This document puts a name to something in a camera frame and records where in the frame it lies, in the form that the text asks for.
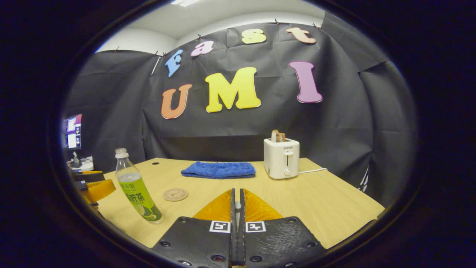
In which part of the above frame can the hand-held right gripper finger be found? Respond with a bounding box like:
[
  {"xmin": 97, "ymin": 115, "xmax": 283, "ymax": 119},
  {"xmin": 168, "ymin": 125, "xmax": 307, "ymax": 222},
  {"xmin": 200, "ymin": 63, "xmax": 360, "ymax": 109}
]
[
  {"xmin": 152, "ymin": 188, "xmax": 238, "ymax": 268},
  {"xmin": 238, "ymin": 188, "xmax": 327, "ymax": 268}
]

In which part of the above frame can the green label water bottle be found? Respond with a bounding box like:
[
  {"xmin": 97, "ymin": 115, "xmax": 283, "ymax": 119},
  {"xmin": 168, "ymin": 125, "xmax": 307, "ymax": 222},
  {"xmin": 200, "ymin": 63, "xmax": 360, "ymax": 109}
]
[{"xmin": 115, "ymin": 148, "xmax": 164, "ymax": 225}]

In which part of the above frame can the round wooden coaster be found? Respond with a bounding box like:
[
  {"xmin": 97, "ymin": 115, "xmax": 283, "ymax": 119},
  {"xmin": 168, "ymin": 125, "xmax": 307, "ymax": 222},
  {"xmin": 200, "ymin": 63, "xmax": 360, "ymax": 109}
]
[{"xmin": 163, "ymin": 188, "xmax": 189, "ymax": 202}]

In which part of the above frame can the small white desk device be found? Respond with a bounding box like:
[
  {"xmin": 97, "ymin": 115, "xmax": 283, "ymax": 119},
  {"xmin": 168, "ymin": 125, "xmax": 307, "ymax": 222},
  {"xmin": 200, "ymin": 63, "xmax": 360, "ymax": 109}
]
[{"xmin": 69, "ymin": 152, "xmax": 94, "ymax": 173}]

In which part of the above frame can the computer monitor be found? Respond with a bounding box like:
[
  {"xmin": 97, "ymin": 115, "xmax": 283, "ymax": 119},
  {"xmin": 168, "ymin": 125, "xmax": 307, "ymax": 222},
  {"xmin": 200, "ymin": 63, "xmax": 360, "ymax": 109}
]
[{"xmin": 61, "ymin": 114, "xmax": 83, "ymax": 150}]

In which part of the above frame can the blue towel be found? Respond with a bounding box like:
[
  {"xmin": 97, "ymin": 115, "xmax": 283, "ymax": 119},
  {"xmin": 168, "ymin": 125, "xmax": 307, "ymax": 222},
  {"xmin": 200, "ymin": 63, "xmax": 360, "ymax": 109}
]
[{"xmin": 181, "ymin": 161, "xmax": 256, "ymax": 179}]

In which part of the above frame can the white toaster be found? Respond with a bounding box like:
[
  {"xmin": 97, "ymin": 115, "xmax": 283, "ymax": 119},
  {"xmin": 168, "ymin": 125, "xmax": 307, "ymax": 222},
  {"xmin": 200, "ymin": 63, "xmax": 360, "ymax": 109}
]
[{"xmin": 263, "ymin": 138, "xmax": 300, "ymax": 180}]

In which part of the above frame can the black backdrop cloth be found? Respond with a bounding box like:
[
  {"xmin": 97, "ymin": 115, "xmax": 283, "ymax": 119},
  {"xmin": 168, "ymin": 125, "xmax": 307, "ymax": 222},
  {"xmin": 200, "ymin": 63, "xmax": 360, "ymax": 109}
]
[{"xmin": 61, "ymin": 11, "xmax": 419, "ymax": 209}]

